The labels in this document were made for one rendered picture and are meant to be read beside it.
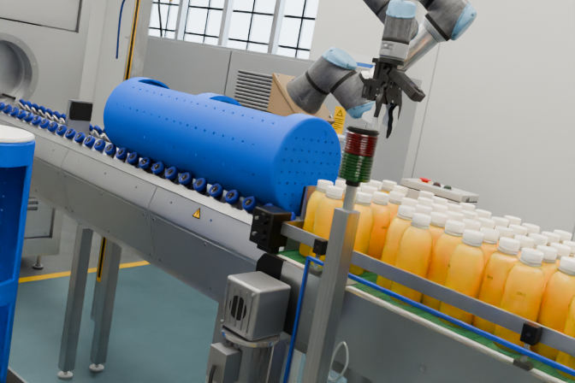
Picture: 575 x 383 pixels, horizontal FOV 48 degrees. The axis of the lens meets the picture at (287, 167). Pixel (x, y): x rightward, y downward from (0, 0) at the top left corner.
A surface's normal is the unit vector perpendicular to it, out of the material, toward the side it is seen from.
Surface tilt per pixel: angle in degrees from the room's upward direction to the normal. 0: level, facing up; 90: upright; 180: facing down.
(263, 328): 90
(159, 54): 90
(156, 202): 71
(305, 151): 90
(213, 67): 90
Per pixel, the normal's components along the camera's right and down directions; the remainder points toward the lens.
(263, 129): -0.44, -0.60
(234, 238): -0.59, -0.34
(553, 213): -0.63, 0.00
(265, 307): 0.71, 0.22
